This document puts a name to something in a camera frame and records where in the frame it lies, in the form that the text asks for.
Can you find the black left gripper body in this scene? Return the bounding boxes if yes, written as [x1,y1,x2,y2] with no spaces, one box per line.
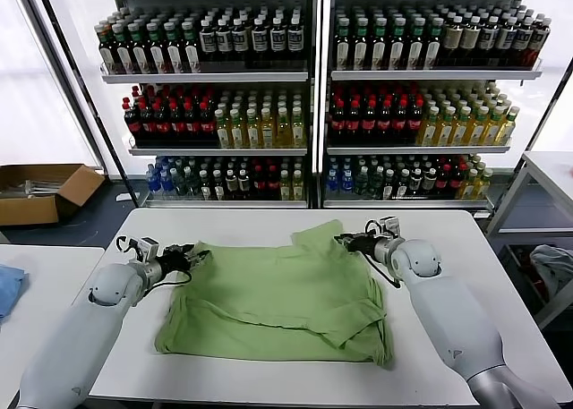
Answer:
[158,245,194,271]

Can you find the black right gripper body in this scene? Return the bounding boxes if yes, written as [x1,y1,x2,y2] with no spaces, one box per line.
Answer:
[347,233,380,254]

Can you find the green polo shirt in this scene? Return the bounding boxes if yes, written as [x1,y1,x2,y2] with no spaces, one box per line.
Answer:
[154,219,398,369]

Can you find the red cap cola bottle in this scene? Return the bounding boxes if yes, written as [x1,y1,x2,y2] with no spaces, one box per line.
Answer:
[363,98,380,145]
[393,98,411,145]
[378,98,395,145]
[346,98,364,145]
[123,96,142,146]
[252,166,268,200]
[184,99,201,146]
[408,98,426,145]
[436,166,452,199]
[168,99,186,146]
[139,98,157,146]
[330,98,349,145]
[266,166,281,200]
[153,99,172,146]
[198,99,217,146]
[449,166,466,199]

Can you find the silver metal parts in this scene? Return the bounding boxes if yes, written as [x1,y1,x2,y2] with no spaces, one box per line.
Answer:
[0,180,64,200]

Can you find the brown cardboard box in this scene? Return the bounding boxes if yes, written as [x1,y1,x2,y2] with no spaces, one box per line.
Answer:
[0,163,107,227]

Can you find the blue folded cloth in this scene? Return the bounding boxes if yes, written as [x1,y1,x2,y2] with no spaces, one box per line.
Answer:
[0,263,30,325]

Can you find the grey metal shelf unit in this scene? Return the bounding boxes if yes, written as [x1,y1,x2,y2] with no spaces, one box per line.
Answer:
[321,0,544,209]
[69,0,320,209]

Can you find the pale grey cloth bundle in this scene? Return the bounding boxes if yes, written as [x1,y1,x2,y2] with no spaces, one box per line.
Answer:
[530,243,573,311]

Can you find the white cap navy label bottle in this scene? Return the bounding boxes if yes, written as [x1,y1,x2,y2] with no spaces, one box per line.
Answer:
[526,17,552,66]
[268,15,287,61]
[477,14,500,66]
[495,14,515,66]
[230,16,249,61]
[214,16,234,61]
[511,16,533,66]
[250,16,269,61]
[198,16,218,61]
[286,14,304,61]

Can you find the white cap beige label bottle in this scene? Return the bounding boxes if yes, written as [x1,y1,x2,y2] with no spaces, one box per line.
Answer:
[459,14,482,66]
[441,14,464,66]

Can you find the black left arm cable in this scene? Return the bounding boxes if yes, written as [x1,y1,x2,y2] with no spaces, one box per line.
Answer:
[147,265,193,290]

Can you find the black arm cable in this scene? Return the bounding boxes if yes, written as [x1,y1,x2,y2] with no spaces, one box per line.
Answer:
[147,265,193,290]
[364,218,402,289]

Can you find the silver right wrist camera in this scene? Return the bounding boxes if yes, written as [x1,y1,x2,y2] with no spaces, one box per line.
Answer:
[379,216,402,240]

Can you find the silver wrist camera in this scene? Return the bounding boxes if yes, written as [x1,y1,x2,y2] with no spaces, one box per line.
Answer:
[379,216,402,240]
[133,236,158,263]

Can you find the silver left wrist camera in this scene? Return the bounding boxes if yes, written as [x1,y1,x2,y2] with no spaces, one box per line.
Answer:
[133,236,158,263]

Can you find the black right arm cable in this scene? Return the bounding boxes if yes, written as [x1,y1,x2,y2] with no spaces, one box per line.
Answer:
[364,218,402,289]

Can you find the grey frame side table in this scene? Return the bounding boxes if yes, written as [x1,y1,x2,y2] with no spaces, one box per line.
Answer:
[485,149,573,332]

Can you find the black slanted frame post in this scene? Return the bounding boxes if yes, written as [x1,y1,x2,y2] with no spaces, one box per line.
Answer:
[31,0,141,208]
[523,58,573,156]

